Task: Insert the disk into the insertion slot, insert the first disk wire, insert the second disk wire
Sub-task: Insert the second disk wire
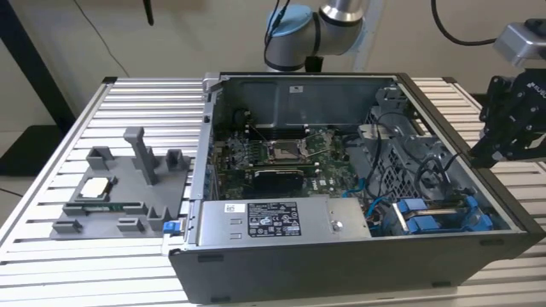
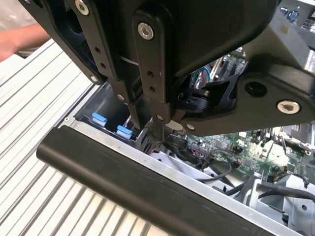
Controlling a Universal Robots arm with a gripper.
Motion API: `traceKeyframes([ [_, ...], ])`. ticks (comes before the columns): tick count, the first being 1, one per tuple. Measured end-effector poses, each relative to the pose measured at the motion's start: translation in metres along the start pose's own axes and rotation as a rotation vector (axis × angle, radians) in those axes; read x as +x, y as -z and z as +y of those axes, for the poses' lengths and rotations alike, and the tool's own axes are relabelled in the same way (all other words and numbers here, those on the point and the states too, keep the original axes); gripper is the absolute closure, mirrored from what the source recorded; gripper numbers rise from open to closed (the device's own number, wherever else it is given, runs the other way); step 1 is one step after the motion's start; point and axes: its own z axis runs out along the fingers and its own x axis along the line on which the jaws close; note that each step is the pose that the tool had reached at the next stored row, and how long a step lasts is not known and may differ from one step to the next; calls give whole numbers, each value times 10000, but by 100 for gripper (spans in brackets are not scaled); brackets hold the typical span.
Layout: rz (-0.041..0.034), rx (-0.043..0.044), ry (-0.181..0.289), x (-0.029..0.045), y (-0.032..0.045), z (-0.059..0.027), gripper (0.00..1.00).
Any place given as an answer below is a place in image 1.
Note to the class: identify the black stand with base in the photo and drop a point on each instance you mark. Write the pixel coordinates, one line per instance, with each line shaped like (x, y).
(34, 64)

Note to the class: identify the grey power supply unit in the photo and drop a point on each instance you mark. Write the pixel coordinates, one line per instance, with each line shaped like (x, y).
(213, 227)

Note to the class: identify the silver CPU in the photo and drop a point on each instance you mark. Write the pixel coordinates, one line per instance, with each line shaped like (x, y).
(97, 188)

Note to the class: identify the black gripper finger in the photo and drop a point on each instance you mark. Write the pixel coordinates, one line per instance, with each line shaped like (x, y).
(529, 144)
(491, 150)

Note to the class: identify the green motherboard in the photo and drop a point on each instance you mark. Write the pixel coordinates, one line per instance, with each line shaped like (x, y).
(333, 179)

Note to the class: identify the CPU socket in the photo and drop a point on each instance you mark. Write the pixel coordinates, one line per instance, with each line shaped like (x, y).
(282, 151)

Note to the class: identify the black open PC case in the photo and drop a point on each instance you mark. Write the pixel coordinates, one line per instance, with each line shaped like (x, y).
(298, 272)

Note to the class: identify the green RAM stick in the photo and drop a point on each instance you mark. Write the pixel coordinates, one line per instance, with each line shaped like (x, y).
(111, 208)

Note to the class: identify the black graphics card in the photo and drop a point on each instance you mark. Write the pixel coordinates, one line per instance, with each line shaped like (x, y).
(277, 182)

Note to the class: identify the grey parts rack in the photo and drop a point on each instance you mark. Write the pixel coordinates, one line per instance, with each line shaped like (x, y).
(129, 179)

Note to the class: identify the blue case latch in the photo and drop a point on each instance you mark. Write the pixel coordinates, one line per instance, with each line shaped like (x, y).
(172, 227)

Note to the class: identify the black table corner cap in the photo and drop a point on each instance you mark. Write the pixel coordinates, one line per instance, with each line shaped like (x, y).
(110, 80)

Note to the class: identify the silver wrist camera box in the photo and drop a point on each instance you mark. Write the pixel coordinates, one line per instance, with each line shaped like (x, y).
(521, 44)

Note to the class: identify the black power supply label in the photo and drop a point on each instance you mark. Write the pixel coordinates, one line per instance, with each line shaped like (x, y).
(273, 220)

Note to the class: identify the black RAM slot bank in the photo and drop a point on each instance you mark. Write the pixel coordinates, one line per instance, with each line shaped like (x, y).
(277, 131)

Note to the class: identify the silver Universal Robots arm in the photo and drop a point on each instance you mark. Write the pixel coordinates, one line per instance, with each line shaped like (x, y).
(294, 48)

